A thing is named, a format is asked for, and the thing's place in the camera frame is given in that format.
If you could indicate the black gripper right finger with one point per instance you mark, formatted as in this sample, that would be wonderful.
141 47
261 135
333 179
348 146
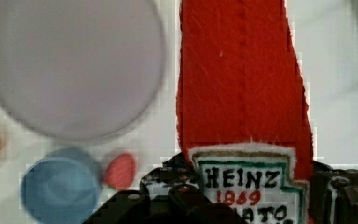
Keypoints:
333 195

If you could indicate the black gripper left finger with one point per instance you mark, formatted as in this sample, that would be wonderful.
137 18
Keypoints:
169 194

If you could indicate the plush red ketchup bottle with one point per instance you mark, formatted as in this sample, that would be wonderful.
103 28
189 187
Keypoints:
242 111

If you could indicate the toy strawberry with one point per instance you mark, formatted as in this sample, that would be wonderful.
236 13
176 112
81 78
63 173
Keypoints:
120 172

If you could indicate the blue plastic cup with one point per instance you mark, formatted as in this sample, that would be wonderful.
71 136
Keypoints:
63 187

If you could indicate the lilac round plate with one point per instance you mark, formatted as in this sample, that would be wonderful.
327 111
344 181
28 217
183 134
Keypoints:
79 69

